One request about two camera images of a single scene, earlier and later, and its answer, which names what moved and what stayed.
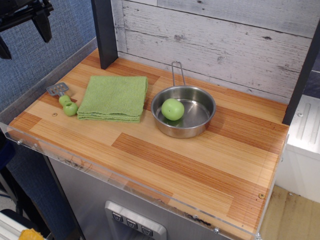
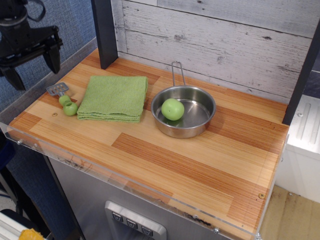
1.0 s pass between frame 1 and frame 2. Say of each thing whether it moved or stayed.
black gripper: moved
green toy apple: stayed
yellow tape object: stayed
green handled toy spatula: stayed
